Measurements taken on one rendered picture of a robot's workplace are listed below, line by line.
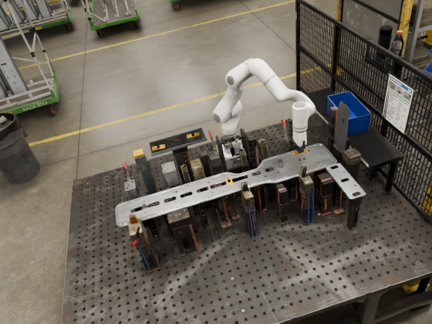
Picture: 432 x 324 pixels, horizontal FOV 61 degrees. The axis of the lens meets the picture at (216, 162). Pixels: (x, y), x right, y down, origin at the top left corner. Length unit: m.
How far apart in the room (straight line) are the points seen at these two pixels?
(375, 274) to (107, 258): 1.58
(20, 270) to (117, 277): 1.57
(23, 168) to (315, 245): 3.37
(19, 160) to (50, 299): 1.74
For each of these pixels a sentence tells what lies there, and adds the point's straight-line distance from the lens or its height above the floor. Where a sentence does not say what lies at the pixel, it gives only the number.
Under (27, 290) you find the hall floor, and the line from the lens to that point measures 3.61.
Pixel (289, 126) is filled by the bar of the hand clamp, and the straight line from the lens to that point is 2.36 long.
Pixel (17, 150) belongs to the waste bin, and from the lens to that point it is 4.49.
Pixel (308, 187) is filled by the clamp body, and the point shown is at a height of 1.01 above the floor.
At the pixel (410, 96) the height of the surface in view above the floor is 1.40.
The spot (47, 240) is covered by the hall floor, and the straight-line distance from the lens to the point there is 3.88.
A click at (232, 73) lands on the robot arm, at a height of 1.53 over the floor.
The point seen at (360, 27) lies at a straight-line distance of 4.65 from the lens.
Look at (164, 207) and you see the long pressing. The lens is 2.19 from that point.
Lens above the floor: 2.54
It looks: 40 degrees down
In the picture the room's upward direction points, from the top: 11 degrees counter-clockwise
